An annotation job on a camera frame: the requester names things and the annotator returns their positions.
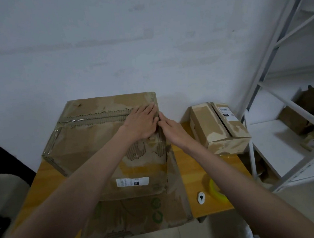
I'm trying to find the large taped cardboard box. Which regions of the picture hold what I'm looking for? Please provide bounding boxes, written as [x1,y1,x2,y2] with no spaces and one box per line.
[37,91,172,207]

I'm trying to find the white box cutter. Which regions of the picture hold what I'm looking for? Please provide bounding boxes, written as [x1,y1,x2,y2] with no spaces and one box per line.
[196,191,207,205]

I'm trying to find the person's right hand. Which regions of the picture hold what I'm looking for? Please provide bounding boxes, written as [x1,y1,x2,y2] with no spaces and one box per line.
[157,115,197,152]

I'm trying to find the yellow tape roll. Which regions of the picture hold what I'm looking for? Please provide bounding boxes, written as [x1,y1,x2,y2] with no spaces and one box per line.
[208,176,229,203]

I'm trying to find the black chair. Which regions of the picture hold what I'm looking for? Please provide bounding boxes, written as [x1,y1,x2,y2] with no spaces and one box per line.
[0,127,43,238]

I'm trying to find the flat cardboard sheet green print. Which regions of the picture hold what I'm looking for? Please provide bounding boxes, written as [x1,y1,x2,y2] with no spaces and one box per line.
[71,144,196,238]

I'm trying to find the brown cardboard box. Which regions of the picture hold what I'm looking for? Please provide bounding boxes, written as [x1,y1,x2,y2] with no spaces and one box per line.
[277,103,314,137]

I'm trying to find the person's left forearm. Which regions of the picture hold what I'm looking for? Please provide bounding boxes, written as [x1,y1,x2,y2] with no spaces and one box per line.
[0,124,151,238]

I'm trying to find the person's left hand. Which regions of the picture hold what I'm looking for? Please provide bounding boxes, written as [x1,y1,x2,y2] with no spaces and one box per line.
[120,102,162,142]

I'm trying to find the small cardboard box white label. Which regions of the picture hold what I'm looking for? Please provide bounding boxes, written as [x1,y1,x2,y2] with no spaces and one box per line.
[187,98,254,159]

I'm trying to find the person's right forearm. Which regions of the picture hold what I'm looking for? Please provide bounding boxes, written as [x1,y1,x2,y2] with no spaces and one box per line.
[180,127,314,238]

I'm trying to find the white metal shelf rack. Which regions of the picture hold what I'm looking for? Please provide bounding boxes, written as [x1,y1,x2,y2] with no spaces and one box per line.
[226,0,314,196]

